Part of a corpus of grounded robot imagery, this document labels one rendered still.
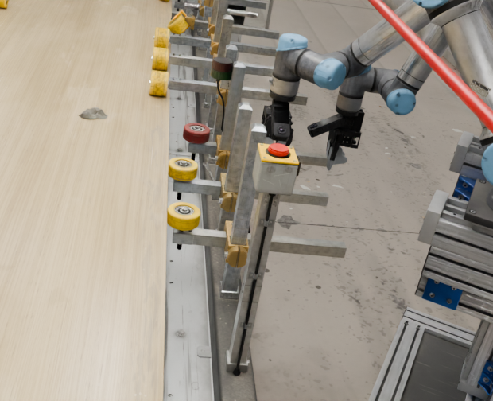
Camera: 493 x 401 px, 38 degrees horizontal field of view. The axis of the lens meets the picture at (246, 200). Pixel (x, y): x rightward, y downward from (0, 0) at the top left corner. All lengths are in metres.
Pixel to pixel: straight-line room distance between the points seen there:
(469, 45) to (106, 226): 0.88
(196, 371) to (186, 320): 0.19
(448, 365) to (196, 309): 1.07
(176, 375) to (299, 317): 1.34
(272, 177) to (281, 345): 1.56
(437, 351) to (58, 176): 1.49
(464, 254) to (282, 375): 1.08
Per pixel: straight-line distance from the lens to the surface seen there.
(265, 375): 2.66
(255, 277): 1.43
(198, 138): 2.14
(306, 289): 3.13
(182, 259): 2.05
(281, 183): 1.32
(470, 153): 2.24
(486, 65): 1.59
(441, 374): 2.57
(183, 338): 1.78
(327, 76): 1.79
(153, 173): 1.88
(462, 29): 1.60
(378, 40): 1.85
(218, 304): 1.77
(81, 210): 1.69
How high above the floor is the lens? 1.76
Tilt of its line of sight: 28 degrees down
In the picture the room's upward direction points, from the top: 10 degrees clockwise
